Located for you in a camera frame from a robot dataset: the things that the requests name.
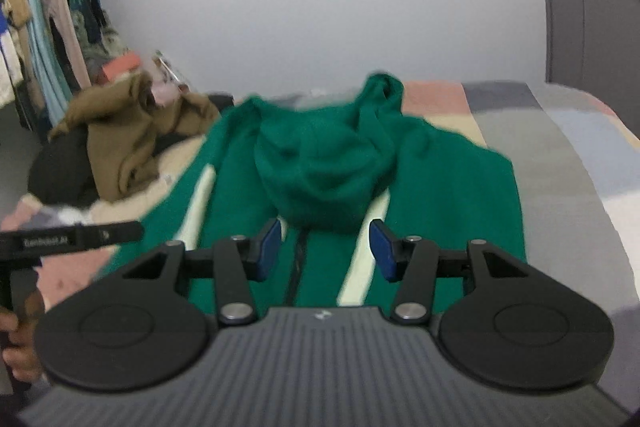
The patchwork blanket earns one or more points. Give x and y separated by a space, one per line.
550 157

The person's left hand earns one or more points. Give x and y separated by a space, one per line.
22 352

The clear plastic bag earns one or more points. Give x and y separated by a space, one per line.
167 79

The camouflage cloth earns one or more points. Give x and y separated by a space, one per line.
102 52

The row of hanging clothes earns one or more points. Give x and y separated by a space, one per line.
45 32

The green hoodie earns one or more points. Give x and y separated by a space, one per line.
320 157

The black garment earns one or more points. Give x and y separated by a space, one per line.
60 172

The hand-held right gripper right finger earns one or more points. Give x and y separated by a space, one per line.
382 252

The brown garment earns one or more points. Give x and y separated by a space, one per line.
125 132

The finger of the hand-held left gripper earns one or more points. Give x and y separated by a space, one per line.
112 234

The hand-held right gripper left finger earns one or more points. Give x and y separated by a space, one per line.
270 252

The pink box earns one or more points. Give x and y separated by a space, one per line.
121 66

